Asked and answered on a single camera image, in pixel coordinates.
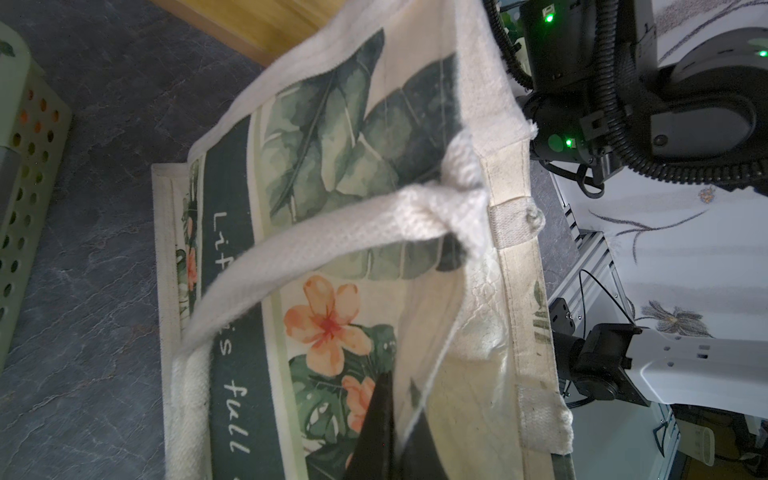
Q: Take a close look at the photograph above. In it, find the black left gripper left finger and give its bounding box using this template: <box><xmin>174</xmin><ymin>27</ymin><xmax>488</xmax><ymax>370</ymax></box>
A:
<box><xmin>343</xmin><ymin>373</ymin><xmax>395</xmax><ymax>480</ymax></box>

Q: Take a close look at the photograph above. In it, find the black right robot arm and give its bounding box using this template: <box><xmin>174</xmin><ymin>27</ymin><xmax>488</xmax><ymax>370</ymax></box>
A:
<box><xmin>484</xmin><ymin>1</ymin><xmax>767</xmax><ymax>418</ymax></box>

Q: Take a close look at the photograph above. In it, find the pale green perforated fruit basket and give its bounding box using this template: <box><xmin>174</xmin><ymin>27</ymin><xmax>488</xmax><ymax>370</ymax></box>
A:
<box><xmin>1</xmin><ymin>24</ymin><xmax>72</xmax><ymax>361</ymax></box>

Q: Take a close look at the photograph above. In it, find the white shelf rack with wood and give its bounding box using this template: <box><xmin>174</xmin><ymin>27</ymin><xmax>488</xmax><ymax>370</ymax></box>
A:
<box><xmin>154</xmin><ymin>0</ymin><xmax>345</xmax><ymax>66</ymax></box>

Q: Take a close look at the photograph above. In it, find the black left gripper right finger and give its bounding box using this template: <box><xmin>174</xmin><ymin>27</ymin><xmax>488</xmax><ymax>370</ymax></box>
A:
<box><xmin>399</xmin><ymin>413</ymin><xmax>447</xmax><ymax>480</ymax></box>

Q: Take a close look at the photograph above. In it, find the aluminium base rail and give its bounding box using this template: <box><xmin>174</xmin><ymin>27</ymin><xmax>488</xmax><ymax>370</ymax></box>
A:
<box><xmin>548</xmin><ymin>230</ymin><xmax>682</xmax><ymax>480</ymax></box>

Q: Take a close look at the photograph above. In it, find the cream canvas grocery bag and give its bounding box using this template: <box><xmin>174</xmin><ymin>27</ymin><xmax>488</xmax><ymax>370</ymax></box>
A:
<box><xmin>152</xmin><ymin>1</ymin><xmax>575</xmax><ymax>479</ymax></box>

